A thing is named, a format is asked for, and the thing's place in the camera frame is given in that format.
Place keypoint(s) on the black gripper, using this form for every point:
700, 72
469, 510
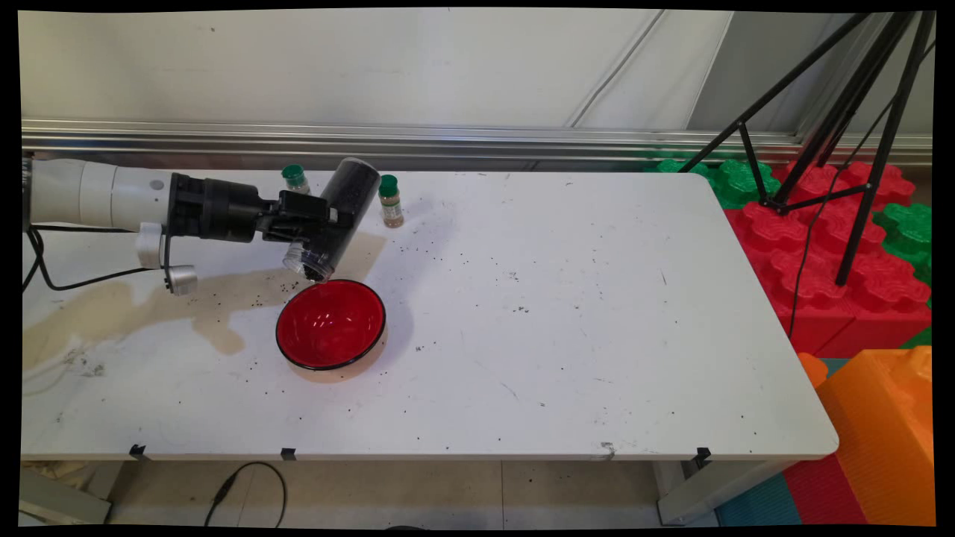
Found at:
216, 210

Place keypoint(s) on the clear jar of black seeds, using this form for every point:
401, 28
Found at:
351, 194

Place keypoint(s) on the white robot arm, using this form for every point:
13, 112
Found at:
89, 194

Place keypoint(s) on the green cap spice bottle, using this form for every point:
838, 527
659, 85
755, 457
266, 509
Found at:
391, 205
295, 177

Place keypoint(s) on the red bowl with black rim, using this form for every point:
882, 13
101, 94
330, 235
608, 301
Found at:
328, 324

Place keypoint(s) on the grey table leg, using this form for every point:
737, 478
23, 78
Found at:
709, 492
60, 496

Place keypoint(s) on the green puzzle foam block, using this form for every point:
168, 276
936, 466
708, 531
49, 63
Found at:
739, 183
910, 231

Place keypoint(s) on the red and green foam blocks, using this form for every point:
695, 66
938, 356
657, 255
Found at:
821, 276

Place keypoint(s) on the blue floor mat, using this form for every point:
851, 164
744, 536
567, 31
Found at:
757, 503

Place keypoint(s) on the black tripod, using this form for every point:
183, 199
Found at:
869, 112

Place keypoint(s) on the red floor mat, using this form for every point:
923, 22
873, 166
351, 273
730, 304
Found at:
821, 492

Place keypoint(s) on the orange foam block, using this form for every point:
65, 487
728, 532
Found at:
880, 432

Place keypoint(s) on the aluminium rail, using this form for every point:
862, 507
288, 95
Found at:
373, 138

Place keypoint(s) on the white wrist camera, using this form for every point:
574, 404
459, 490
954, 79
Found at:
149, 242

